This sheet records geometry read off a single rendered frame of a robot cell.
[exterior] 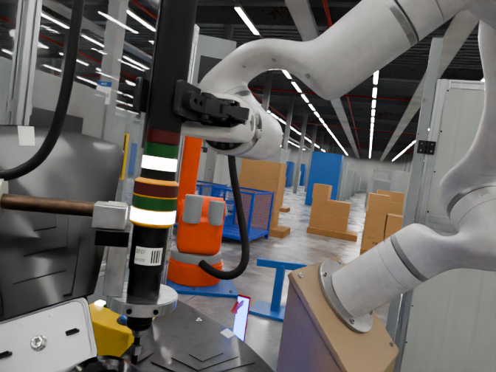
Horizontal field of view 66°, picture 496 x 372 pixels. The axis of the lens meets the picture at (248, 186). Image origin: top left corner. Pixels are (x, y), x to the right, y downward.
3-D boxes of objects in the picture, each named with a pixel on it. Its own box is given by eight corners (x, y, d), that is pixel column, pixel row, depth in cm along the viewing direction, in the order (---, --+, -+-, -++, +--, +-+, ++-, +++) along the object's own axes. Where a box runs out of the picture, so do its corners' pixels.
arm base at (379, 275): (339, 259, 106) (395, 222, 98) (379, 324, 98) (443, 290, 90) (306, 265, 91) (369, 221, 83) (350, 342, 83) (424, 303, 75)
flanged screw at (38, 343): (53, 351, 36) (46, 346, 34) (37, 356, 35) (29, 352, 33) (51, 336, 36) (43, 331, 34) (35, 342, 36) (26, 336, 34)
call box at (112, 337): (60, 360, 82) (66, 311, 81) (94, 342, 91) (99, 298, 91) (122, 384, 77) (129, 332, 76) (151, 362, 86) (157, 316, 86)
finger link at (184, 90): (229, 126, 41) (201, 116, 35) (202, 124, 42) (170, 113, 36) (233, 97, 41) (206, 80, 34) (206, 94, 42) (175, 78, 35)
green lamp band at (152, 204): (131, 208, 36) (132, 195, 36) (131, 202, 40) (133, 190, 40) (178, 212, 37) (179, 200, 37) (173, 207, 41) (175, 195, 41)
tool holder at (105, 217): (77, 317, 34) (90, 207, 33) (88, 289, 41) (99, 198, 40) (179, 319, 36) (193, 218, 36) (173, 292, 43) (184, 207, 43)
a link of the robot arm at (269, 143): (239, 80, 55) (272, 133, 54) (265, 100, 68) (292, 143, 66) (195, 115, 57) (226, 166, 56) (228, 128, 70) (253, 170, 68)
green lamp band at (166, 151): (142, 153, 36) (145, 141, 36) (142, 153, 39) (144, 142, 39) (178, 159, 37) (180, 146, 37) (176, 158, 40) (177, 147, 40)
